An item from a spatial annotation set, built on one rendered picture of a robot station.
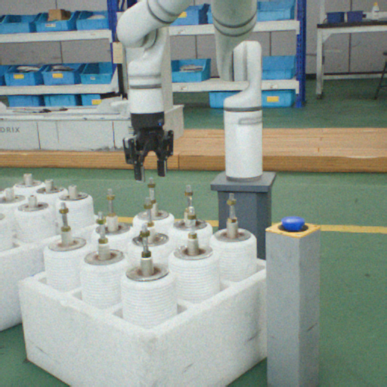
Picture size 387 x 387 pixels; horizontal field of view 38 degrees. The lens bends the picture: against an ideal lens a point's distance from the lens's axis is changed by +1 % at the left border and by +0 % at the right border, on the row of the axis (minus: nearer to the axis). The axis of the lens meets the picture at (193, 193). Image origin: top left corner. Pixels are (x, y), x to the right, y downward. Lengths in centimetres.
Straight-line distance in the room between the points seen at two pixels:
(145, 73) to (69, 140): 202
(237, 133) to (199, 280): 45
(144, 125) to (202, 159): 167
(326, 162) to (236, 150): 147
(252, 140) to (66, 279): 55
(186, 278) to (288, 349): 22
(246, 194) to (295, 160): 146
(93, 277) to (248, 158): 52
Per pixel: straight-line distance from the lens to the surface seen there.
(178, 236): 119
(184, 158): 290
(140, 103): 122
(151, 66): 122
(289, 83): 547
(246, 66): 134
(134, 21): 119
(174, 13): 114
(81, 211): 149
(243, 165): 137
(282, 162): 282
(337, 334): 132
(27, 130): 332
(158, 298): 96
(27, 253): 140
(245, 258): 113
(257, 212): 138
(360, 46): 917
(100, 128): 311
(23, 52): 1066
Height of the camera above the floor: 63
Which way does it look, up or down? 15 degrees down
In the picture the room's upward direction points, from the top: 2 degrees counter-clockwise
